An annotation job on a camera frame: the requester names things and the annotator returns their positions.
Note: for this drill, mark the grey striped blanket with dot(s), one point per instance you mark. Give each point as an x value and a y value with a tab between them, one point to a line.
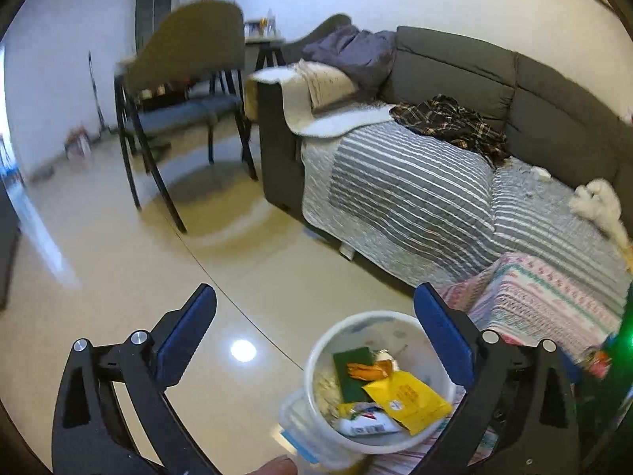
395	183

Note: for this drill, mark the clear container blue lid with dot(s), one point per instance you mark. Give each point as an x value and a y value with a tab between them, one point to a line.
296	420

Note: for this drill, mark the beige pillow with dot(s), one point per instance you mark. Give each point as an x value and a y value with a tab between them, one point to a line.
329	84

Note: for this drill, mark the person's left hand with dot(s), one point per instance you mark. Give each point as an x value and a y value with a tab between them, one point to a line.
274	467

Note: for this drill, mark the pink patterned blanket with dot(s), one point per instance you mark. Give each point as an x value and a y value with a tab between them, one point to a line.
534	297

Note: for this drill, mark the purple grey clothing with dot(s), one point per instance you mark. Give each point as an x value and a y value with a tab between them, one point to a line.
351	52

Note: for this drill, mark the white plastic bucket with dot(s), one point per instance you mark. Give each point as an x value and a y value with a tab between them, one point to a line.
346	331

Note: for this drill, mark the thin black pole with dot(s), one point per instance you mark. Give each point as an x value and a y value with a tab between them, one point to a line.
96	94

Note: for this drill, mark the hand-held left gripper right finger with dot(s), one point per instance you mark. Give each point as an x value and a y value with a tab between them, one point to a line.
445	336

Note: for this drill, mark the small wooden stool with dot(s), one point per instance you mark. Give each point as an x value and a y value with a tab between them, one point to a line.
78	142

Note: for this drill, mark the yellow packet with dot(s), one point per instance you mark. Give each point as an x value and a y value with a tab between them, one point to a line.
405	398

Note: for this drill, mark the orange wrapper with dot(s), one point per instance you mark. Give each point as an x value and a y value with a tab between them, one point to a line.
366	370

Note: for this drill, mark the small table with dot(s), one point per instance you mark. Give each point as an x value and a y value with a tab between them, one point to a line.
264	40

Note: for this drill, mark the white fluffy cloth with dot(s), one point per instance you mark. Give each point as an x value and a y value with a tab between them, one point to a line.
598	203

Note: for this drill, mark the small tabletop ornaments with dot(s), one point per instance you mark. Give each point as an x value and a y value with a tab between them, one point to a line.
262	25

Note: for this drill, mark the dark plaid cloth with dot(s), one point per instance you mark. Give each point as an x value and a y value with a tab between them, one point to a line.
450	123

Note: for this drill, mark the white fleece throw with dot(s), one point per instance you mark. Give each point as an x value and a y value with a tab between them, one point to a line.
292	104

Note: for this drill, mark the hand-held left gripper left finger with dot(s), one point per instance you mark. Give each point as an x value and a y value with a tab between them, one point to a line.
190	329

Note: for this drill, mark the window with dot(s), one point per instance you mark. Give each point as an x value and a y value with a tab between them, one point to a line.
153	17

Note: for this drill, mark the grey sofa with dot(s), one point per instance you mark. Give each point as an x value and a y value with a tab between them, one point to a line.
544	89

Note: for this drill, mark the yellow green sponge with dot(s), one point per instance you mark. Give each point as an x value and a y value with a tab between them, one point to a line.
353	376

